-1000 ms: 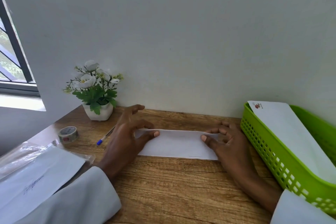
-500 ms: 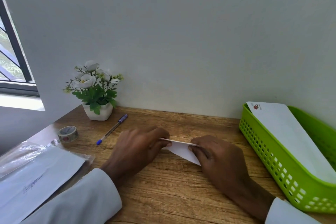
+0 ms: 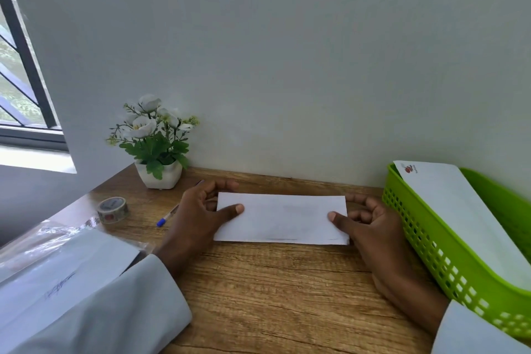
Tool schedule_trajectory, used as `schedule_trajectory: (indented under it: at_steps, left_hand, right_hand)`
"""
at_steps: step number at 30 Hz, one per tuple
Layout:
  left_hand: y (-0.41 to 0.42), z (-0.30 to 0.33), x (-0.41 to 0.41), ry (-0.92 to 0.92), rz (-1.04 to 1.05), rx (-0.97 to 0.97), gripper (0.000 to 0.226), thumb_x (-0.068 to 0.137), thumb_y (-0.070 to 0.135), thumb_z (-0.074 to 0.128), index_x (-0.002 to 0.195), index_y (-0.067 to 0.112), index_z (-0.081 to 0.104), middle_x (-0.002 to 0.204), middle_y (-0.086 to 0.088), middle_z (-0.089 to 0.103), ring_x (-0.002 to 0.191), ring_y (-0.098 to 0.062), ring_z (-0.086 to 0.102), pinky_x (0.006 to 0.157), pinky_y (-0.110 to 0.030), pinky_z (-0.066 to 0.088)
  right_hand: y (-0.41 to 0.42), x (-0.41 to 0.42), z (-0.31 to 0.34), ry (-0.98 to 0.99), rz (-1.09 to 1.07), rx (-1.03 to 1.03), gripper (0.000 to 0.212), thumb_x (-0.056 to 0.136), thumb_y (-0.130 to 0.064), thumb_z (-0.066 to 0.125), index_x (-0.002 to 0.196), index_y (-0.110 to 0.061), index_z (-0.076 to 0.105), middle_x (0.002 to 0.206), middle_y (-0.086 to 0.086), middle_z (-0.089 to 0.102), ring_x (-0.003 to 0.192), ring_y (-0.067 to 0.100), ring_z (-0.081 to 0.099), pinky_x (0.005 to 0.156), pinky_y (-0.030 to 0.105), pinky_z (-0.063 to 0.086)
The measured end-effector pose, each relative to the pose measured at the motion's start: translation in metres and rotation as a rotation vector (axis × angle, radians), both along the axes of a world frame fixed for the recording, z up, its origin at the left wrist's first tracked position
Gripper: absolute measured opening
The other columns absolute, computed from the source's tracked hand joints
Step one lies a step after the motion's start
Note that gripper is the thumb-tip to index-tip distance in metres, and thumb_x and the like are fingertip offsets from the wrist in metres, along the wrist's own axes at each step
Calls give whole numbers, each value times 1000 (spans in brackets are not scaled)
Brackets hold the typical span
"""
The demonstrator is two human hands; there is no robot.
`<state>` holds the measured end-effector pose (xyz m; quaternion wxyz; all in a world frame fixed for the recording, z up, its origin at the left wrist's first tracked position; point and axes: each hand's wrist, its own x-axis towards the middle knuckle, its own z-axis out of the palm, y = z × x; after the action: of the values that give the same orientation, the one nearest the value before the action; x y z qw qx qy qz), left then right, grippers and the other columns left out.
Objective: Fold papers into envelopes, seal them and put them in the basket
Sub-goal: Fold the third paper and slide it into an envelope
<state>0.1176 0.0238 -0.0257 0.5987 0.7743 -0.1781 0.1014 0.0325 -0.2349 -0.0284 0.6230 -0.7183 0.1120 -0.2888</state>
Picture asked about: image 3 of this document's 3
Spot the person's right hand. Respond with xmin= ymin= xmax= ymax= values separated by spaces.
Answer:
xmin=326 ymin=193 xmax=428 ymax=284

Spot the person's left hand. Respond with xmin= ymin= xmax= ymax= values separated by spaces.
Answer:
xmin=153 ymin=178 xmax=246 ymax=280

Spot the patterned tape roll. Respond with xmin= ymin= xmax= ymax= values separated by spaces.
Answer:
xmin=97 ymin=196 xmax=130 ymax=225

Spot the long white envelope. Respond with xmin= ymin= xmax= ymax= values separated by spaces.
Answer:
xmin=393 ymin=160 xmax=531 ymax=292

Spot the stack of printed papers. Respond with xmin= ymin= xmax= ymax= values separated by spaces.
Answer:
xmin=213 ymin=191 xmax=351 ymax=246

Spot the green plastic basket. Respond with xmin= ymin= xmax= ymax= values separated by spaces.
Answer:
xmin=381 ymin=163 xmax=531 ymax=340

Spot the plastic-wrapped white envelope pack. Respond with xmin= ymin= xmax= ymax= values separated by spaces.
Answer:
xmin=0 ymin=220 xmax=151 ymax=344

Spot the person's right forearm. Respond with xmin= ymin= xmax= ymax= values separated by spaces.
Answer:
xmin=372 ymin=268 xmax=531 ymax=354

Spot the person's left forearm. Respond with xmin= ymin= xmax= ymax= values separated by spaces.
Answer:
xmin=6 ymin=254 xmax=194 ymax=354

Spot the blue ballpoint pen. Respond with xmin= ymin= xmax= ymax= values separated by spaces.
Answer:
xmin=156 ymin=179 xmax=205 ymax=228

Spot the potted white flower plant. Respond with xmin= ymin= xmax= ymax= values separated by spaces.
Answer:
xmin=106 ymin=93 xmax=201 ymax=191

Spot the white window sill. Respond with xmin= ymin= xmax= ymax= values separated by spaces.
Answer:
xmin=0 ymin=145 xmax=78 ymax=174

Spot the black framed window with grille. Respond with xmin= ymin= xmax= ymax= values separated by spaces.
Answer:
xmin=0 ymin=0 xmax=69 ymax=153

